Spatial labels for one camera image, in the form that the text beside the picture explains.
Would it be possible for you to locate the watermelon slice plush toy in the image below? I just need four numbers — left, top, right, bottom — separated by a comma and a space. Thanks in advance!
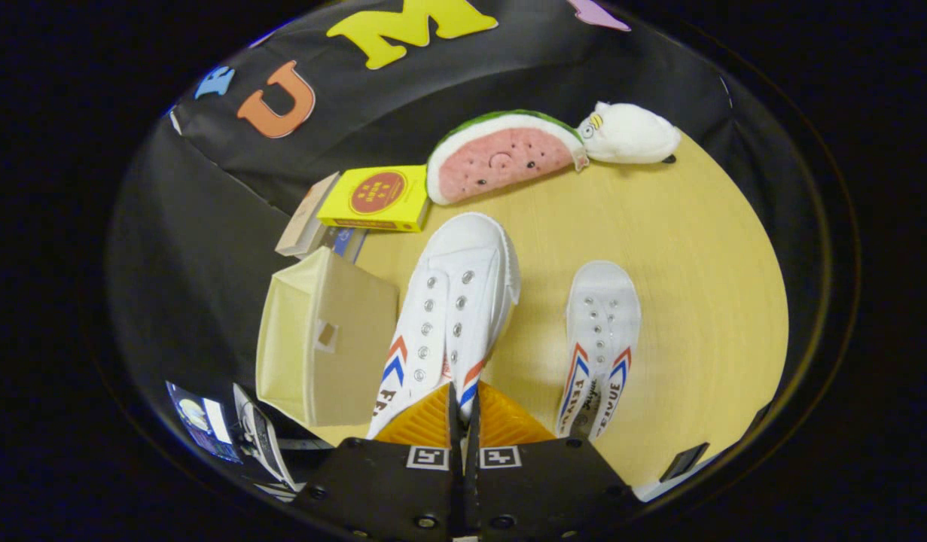
425, 110, 589, 206

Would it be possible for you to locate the white canvas shoe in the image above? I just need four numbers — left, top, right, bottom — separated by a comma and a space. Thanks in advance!
367, 212, 521, 441
556, 260, 642, 441

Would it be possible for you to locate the yellow book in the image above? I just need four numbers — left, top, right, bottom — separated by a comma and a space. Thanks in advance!
317, 165, 430, 233

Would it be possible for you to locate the person's black white sneaker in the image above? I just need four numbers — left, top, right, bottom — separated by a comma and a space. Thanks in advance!
232, 382, 300, 492

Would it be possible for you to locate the black table clamp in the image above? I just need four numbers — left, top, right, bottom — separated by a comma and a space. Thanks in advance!
659, 442, 711, 483

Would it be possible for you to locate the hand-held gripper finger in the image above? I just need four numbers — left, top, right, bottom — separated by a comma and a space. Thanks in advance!
463, 380, 645, 542
297, 382, 464, 542

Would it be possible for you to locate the tan book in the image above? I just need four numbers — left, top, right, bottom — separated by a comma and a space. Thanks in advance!
275, 172, 342, 258

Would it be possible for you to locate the beige fabric storage box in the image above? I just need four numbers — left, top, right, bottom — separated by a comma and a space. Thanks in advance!
255, 245, 400, 428

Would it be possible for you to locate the black backdrop cloth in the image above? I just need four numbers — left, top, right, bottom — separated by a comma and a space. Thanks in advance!
109, 0, 810, 452

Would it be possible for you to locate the blue book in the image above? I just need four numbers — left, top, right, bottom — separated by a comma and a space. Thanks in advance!
324, 224, 368, 263

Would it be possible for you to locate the white plush toy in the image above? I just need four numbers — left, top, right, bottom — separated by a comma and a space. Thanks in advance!
580, 102, 682, 165

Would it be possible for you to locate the colourful printed sheet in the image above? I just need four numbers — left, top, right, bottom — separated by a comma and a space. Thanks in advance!
166, 380, 242, 464

